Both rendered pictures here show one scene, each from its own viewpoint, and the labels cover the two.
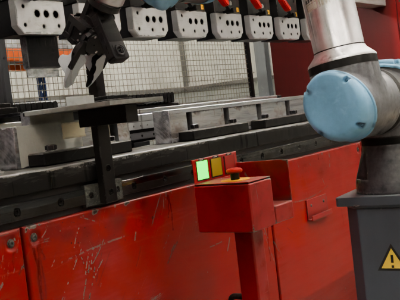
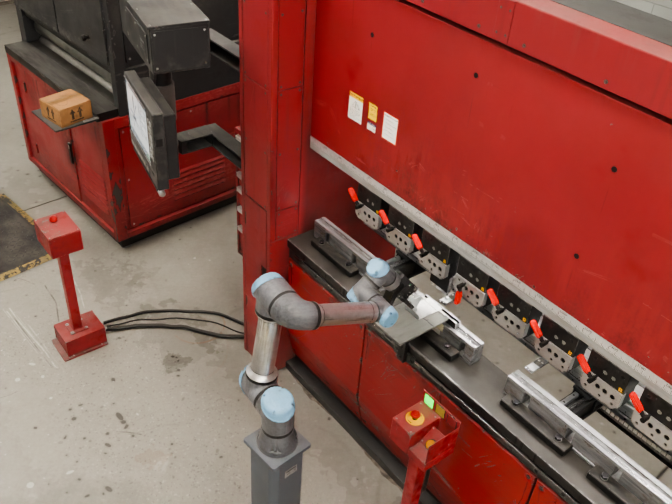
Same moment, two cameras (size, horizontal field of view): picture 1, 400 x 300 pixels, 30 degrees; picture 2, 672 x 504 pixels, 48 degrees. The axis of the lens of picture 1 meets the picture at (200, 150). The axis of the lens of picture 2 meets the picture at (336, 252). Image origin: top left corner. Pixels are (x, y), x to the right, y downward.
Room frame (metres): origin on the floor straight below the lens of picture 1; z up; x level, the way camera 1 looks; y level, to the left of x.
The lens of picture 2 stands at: (1.93, -2.04, 2.99)
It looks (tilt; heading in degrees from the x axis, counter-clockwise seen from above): 37 degrees down; 104
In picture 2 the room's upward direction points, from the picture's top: 4 degrees clockwise
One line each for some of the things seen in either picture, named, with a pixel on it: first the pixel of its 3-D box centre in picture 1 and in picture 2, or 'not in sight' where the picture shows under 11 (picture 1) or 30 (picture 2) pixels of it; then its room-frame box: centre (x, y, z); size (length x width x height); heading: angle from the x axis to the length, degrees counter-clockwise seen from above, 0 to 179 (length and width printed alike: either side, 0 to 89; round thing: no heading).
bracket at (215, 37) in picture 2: not in sight; (210, 54); (0.57, 0.89, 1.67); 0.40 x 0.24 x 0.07; 144
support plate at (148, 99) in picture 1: (93, 106); (409, 319); (1.70, 0.23, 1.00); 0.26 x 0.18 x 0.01; 54
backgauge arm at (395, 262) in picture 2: not in sight; (423, 255); (1.64, 0.92, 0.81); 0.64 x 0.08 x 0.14; 54
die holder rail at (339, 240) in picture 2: not in sight; (351, 252); (1.34, 0.67, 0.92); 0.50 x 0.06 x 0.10; 144
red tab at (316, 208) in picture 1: (319, 206); not in sight; (2.52, -0.38, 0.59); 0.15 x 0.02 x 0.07; 144
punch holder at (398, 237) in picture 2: not in sight; (406, 227); (1.60, 0.48, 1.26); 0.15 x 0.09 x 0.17; 144
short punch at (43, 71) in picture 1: (41, 57); (440, 280); (1.78, 0.35, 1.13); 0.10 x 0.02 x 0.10; 144
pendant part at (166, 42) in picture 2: not in sight; (167, 98); (0.46, 0.67, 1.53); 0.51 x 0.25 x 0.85; 133
